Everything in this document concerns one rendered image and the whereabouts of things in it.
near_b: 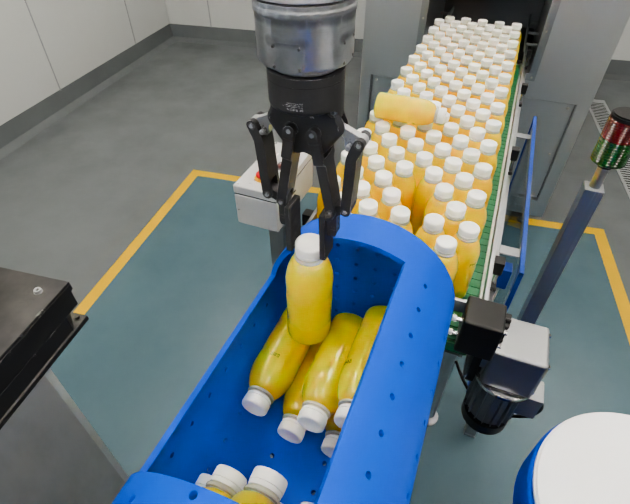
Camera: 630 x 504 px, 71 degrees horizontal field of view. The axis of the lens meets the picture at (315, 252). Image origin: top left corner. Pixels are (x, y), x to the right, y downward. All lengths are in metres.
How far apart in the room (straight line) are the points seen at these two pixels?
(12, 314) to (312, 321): 0.46
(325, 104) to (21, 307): 0.58
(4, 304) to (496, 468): 1.58
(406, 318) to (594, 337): 1.87
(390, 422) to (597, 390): 1.75
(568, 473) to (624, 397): 1.54
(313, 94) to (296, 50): 0.04
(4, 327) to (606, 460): 0.86
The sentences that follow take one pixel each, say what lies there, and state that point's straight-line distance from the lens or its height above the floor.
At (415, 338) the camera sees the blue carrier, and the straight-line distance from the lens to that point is 0.55.
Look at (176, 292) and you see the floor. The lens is 2.29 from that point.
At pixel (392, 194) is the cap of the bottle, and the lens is 0.96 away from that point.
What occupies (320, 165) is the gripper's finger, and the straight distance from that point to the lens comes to 0.48.
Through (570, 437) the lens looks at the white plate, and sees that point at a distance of 0.73.
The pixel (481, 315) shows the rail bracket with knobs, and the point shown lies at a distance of 0.86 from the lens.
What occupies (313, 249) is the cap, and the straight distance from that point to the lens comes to 0.56.
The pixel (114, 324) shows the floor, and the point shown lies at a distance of 2.26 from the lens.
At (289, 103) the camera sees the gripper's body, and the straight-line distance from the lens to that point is 0.43.
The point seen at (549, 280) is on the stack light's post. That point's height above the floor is 0.84.
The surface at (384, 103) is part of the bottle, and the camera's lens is 1.22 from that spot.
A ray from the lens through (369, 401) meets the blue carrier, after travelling 0.47.
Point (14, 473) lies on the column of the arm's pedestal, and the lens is 1.03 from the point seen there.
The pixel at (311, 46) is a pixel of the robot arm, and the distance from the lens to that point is 0.40.
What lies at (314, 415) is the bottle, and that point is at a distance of 0.62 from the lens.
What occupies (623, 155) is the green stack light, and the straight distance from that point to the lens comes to 1.04.
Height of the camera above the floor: 1.62
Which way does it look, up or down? 43 degrees down
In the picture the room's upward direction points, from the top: straight up
